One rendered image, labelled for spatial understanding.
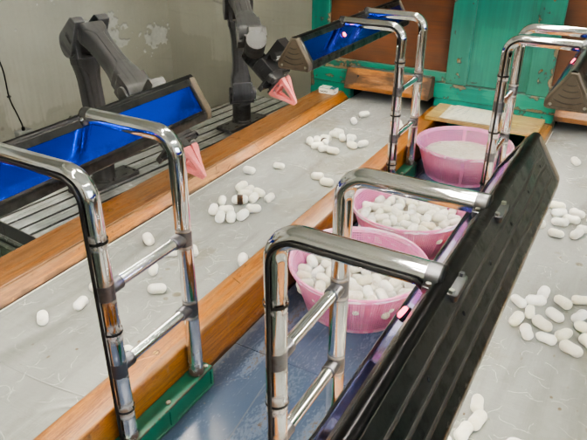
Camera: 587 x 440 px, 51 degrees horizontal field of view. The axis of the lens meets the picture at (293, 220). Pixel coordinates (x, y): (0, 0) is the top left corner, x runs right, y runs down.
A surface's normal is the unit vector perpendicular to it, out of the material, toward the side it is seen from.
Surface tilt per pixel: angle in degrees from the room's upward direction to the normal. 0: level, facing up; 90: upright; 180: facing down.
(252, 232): 0
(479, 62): 90
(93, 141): 58
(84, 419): 0
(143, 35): 90
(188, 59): 89
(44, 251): 0
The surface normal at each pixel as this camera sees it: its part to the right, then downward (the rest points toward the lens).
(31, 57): 0.81, 0.28
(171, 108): 0.74, -0.27
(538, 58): -0.49, 0.41
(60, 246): 0.00, -0.88
